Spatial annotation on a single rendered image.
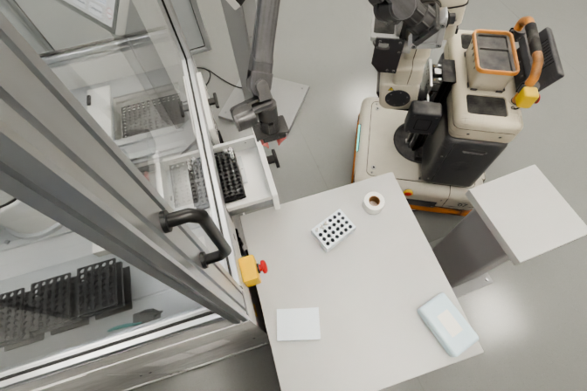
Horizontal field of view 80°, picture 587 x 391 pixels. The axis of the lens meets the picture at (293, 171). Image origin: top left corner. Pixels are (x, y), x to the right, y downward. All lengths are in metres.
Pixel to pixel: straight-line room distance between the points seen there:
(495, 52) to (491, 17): 1.82
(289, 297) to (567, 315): 1.53
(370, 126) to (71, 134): 1.85
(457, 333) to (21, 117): 1.11
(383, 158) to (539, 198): 0.78
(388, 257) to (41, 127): 1.08
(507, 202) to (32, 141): 1.36
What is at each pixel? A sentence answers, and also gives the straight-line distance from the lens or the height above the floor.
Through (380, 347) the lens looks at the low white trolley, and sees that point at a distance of 1.16.
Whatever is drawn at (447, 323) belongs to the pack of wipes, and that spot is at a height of 0.81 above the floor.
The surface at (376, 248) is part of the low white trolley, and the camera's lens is 1.21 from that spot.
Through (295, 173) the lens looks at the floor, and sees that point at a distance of 2.18.
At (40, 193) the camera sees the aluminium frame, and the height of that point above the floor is 1.70.
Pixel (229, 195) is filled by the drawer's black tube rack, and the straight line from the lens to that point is 1.17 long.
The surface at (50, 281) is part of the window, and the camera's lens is 0.49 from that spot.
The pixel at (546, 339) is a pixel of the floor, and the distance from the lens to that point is 2.21.
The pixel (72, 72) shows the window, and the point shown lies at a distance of 0.38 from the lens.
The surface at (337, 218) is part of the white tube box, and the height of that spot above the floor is 0.80.
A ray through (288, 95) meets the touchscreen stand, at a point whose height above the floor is 0.04.
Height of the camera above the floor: 1.90
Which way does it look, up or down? 61 degrees down
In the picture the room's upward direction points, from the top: 5 degrees counter-clockwise
